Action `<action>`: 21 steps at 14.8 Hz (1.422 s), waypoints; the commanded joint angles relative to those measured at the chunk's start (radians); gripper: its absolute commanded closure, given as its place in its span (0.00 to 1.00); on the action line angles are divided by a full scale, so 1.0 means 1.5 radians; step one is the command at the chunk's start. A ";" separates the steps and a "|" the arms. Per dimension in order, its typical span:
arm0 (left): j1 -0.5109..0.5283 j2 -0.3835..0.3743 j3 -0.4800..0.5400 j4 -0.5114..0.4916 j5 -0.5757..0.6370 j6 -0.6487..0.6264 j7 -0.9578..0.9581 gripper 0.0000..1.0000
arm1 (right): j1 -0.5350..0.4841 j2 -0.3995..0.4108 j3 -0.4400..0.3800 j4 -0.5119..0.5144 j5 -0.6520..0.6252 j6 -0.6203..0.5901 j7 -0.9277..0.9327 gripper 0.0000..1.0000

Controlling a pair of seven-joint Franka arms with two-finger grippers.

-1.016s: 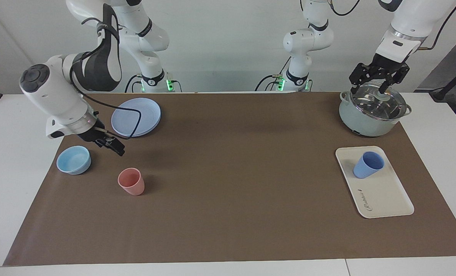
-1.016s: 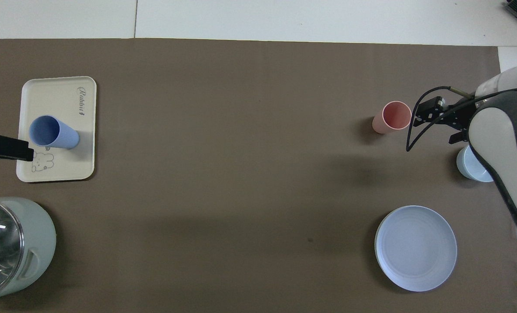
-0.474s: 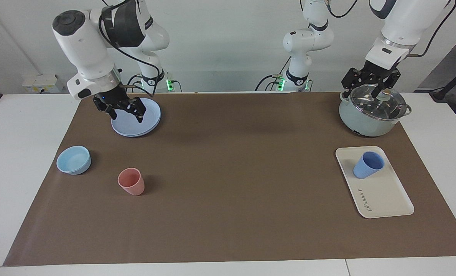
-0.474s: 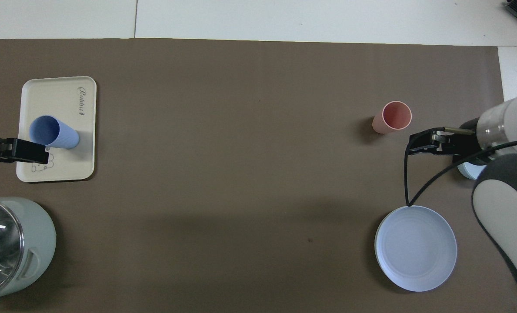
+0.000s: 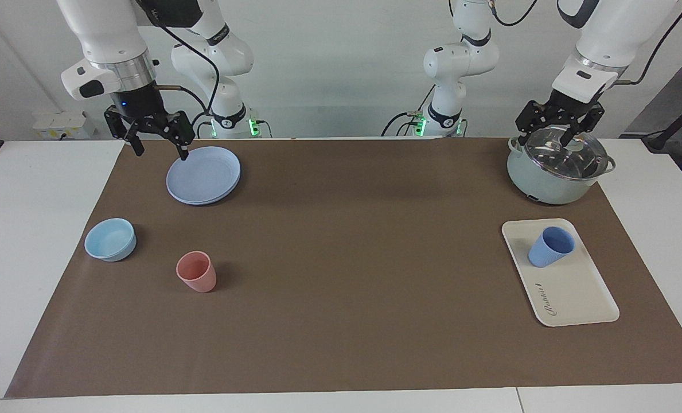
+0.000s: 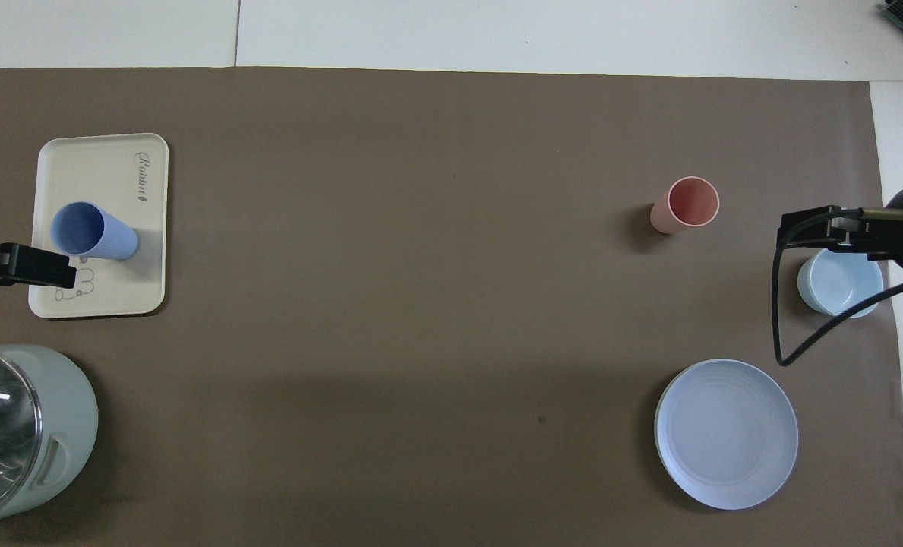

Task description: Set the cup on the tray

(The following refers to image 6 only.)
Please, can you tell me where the cream rabbit print tray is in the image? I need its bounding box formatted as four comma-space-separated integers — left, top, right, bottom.
28, 133, 169, 319

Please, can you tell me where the brown paper table mat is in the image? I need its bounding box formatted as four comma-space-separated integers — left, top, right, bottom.
0, 67, 903, 547

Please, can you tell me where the pale blue round plate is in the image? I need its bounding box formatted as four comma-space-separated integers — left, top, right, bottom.
654, 359, 799, 511

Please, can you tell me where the blue ribbed plastic cup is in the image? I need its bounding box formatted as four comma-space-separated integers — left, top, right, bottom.
49, 201, 141, 262

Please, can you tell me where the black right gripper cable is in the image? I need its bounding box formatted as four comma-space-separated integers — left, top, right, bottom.
772, 207, 903, 367

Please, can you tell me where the mint green electric pot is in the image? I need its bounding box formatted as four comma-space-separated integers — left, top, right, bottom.
0, 344, 99, 530

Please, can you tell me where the pink plastic cup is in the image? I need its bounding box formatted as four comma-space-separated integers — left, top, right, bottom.
649, 176, 721, 235

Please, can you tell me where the light blue small bowl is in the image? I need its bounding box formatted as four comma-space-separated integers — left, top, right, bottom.
797, 248, 885, 318

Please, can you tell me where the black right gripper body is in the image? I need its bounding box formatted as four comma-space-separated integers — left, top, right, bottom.
838, 209, 889, 264

